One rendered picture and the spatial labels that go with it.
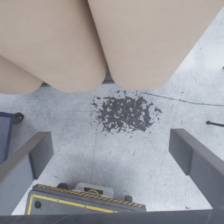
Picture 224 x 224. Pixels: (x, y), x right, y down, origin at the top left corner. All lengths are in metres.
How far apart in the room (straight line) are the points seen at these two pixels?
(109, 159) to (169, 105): 0.62
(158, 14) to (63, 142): 1.12
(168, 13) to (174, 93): 0.91
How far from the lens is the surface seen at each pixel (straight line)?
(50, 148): 0.17
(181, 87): 1.33
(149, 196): 1.31
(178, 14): 0.47
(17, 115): 1.44
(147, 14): 0.45
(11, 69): 1.01
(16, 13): 0.50
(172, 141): 0.17
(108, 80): 1.26
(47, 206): 1.09
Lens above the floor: 1.22
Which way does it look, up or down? 80 degrees down
